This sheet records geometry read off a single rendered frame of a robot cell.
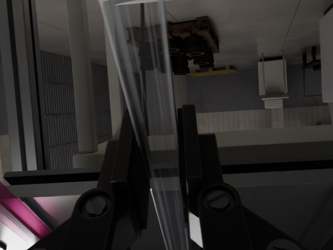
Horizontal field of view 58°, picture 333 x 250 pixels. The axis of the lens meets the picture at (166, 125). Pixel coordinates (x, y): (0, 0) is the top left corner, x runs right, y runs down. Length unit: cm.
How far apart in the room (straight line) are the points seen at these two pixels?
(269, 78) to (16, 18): 630
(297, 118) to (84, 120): 798
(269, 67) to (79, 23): 617
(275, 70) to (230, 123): 238
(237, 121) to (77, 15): 791
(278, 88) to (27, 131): 632
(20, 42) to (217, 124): 809
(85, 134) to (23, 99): 16
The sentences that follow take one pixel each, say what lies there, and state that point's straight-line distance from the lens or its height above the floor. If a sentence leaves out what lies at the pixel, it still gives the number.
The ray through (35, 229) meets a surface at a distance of 25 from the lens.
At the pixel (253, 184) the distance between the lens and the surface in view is 20.
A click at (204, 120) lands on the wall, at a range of 852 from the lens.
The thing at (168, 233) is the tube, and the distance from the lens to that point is 17.
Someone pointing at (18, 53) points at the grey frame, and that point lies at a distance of 49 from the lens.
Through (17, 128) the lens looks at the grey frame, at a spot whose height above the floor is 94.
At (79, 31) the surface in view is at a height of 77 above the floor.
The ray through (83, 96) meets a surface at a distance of 59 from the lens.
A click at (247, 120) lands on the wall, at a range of 840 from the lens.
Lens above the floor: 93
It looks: 3 degrees up
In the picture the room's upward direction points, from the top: 176 degrees clockwise
